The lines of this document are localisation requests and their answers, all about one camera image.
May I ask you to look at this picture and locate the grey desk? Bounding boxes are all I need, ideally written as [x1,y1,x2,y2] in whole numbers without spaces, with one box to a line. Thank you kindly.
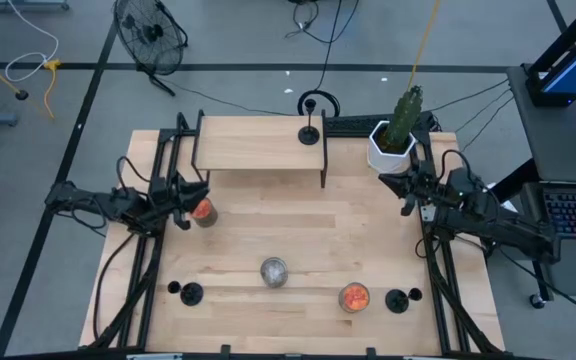
[506,63,576,184]

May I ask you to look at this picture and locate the black floor fan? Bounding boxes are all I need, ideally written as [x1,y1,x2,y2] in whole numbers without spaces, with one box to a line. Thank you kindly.
[112,0,189,98]

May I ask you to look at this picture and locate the candle tin with grey wax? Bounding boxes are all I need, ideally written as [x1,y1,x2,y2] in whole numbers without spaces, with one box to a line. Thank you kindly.
[259,256,290,290]

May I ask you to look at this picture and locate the green cactus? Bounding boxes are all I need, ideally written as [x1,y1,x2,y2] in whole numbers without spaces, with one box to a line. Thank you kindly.
[385,84,425,149]

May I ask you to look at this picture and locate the black left arm floor cable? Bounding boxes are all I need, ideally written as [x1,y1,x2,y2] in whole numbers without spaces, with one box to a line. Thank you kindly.
[91,232,137,341]

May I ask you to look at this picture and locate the black fan cable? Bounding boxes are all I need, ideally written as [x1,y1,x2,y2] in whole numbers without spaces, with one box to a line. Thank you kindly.
[160,77,297,117]

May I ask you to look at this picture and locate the tangled black floor cables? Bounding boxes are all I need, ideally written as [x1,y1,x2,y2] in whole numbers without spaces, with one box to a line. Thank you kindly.
[284,0,362,45]

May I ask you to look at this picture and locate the yellow floor cable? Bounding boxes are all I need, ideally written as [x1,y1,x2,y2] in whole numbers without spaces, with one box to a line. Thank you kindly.
[42,58,63,120]

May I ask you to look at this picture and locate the yellow hanging cord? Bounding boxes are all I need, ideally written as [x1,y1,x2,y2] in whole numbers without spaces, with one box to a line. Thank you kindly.
[406,0,442,94]

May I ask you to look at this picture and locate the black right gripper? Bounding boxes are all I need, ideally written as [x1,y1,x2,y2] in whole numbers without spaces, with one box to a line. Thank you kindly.
[378,160,450,217]

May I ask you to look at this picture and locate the black right arm floor cable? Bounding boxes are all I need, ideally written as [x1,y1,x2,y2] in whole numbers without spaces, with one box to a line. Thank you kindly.
[497,247,576,324]

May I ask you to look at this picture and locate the black aluminium frame rails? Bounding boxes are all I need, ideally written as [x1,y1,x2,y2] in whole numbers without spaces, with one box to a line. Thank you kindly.
[87,112,209,351]
[407,114,507,356]

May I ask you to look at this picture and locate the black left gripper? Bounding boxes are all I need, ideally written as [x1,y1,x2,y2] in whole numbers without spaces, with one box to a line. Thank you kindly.
[147,172,211,230]

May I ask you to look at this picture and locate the white floor cable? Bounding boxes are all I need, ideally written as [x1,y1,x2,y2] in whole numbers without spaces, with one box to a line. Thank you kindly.
[5,0,61,84]

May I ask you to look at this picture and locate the black arm floor cable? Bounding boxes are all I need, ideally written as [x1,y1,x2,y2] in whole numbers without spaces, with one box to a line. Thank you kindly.
[91,232,137,341]
[497,247,576,324]

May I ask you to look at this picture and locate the wooden shelf with black legs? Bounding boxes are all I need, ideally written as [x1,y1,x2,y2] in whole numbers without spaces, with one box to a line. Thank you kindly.
[191,109,329,190]

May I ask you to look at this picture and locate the candle tin with orange wax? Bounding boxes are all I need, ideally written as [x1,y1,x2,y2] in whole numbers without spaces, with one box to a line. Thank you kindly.
[189,197,219,229]
[337,281,371,315]

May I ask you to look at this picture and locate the black metal candlestick holder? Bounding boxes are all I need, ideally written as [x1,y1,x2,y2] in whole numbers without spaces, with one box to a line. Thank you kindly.
[166,280,205,307]
[384,286,424,315]
[297,98,321,147]

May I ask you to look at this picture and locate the white paper sheet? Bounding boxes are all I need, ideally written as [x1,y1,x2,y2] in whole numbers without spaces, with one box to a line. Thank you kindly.
[487,182,519,214]

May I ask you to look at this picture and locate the black desk cable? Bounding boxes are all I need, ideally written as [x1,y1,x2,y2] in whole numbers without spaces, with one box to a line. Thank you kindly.
[427,78,515,114]

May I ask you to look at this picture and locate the white plant pot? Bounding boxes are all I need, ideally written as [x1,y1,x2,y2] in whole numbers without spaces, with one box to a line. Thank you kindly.
[366,119,418,175]

